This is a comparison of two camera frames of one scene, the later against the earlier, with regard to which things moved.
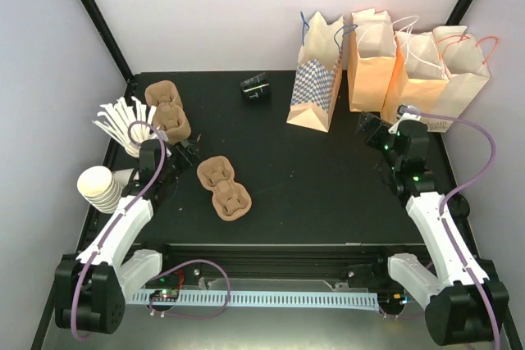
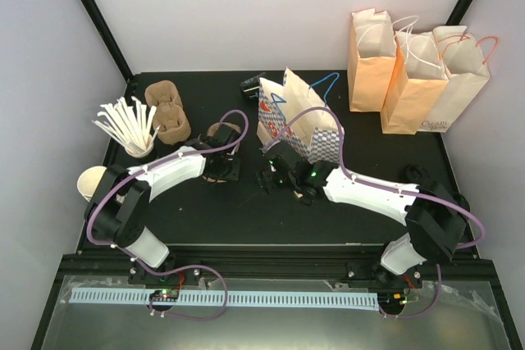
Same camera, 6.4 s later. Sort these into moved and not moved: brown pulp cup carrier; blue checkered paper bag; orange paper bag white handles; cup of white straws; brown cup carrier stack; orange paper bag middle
Moved: blue checkered paper bag; brown pulp cup carrier
Not moved: orange paper bag middle; brown cup carrier stack; orange paper bag white handles; cup of white straws
